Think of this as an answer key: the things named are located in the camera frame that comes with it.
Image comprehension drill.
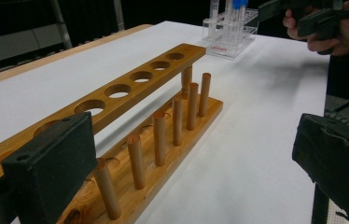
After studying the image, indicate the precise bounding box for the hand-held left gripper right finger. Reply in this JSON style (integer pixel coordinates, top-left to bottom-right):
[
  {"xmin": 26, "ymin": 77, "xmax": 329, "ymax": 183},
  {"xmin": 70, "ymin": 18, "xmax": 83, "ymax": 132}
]
[{"xmin": 292, "ymin": 113, "xmax": 349, "ymax": 224}]

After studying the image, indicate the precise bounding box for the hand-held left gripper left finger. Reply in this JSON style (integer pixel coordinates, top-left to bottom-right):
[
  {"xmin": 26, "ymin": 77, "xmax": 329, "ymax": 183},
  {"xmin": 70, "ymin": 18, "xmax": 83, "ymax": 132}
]
[{"xmin": 1, "ymin": 111, "xmax": 98, "ymax": 224}]

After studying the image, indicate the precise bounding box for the blue cap test tube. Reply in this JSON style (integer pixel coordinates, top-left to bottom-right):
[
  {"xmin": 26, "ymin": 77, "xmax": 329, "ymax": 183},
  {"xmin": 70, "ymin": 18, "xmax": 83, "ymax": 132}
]
[
  {"xmin": 231, "ymin": 0, "xmax": 241, "ymax": 35},
  {"xmin": 239, "ymin": 0, "xmax": 249, "ymax": 35}
]

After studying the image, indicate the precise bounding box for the clear acrylic test tube rack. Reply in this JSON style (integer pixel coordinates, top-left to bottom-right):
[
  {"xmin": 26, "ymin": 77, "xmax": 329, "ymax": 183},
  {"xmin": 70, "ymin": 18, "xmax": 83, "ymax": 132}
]
[{"xmin": 202, "ymin": 7, "xmax": 260, "ymax": 60}]

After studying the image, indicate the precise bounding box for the wooden test tube rack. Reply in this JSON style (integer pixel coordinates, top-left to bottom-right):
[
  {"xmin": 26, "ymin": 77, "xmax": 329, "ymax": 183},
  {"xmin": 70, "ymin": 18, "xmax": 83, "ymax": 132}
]
[{"xmin": 0, "ymin": 42, "xmax": 224, "ymax": 224}]

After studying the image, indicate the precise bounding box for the white table cover sheet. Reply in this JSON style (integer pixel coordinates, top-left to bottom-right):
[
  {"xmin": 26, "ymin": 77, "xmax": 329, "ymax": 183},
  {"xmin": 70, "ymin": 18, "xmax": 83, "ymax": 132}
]
[{"xmin": 0, "ymin": 20, "xmax": 330, "ymax": 224}]

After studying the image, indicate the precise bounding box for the white metal stand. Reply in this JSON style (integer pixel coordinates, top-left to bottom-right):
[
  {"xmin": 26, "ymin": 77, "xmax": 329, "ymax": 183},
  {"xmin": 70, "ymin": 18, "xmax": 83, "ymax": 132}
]
[{"xmin": 49, "ymin": 0, "xmax": 126, "ymax": 50}]

